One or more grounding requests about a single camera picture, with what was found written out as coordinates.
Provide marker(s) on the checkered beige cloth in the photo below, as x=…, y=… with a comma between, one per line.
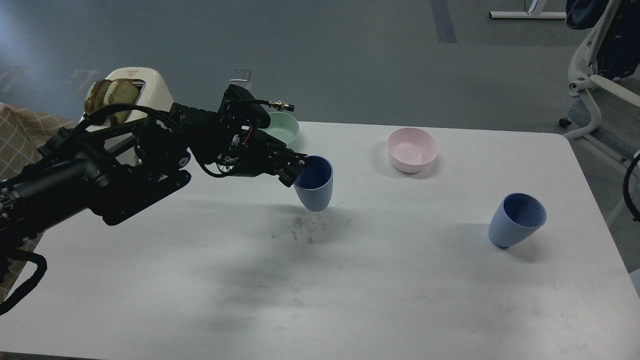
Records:
x=22, y=131

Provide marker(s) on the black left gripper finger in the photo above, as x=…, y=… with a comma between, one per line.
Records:
x=286, y=164

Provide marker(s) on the white floor bar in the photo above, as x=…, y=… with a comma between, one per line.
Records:
x=525, y=15

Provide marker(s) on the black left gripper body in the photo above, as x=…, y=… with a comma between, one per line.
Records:
x=245, y=148

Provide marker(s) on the pink bowl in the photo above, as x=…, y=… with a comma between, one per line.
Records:
x=411, y=150

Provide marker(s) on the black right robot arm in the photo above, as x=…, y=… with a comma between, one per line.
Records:
x=627, y=197

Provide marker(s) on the blue cup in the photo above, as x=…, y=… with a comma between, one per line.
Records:
x=314, y=184
x=517, y=217

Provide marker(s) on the cream toaster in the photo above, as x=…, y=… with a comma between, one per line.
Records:
x=154, y=93

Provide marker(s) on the toast slice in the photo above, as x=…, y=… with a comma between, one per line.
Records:
x=95, y=98
x=120, y=91

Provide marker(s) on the toast slice left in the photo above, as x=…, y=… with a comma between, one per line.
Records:
x=95, y=98

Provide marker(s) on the white office chair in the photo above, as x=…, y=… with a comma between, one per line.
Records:
x=607, y=55

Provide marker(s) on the green bowl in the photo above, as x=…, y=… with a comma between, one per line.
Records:
x=283, y=127

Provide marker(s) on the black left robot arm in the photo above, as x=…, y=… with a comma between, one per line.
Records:
x=76, y=172

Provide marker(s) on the toast slice right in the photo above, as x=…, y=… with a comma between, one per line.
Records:
x=120, y=91

